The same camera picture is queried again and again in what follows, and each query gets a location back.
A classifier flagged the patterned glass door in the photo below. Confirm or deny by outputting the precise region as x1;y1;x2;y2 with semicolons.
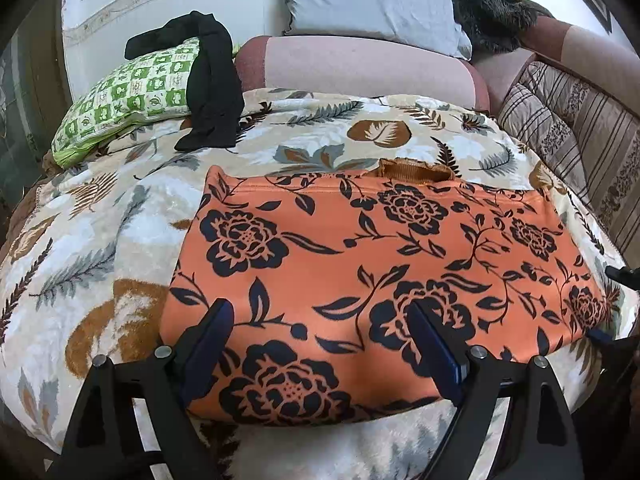
0;30;68;206

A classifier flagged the striped quilted cushion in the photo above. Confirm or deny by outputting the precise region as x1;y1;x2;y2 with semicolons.
517;60;640;263
496;82;591;201

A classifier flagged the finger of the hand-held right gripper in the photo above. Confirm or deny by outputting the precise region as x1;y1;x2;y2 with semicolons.
584;327;618;347
604;265;640;292

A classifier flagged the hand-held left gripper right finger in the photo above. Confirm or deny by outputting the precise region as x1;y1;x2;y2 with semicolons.
407;300;586;480

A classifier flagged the green checked pillow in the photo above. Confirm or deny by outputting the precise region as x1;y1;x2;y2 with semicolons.
51;37;241;168

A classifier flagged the grey pillow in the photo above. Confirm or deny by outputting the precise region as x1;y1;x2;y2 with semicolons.
281;0;473;61

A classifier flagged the orange floral top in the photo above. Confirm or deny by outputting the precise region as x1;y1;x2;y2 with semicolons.
159;158;618;427

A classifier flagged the leaf-print blanket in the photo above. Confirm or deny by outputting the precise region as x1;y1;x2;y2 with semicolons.
0;87;638;480

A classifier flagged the dark fur-trimmed jacket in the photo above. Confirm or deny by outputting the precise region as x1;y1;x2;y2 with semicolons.
452;0;553;54

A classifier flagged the pink sofa backrest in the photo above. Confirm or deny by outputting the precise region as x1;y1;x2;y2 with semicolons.
472;15;632;111

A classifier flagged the pink bolster cushion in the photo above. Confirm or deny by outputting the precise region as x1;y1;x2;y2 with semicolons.
235;35;492;115

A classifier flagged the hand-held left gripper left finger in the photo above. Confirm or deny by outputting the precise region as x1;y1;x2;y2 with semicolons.
46;298;236;480

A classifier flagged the black garment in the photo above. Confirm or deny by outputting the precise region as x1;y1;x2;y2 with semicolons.
125;10;246;152

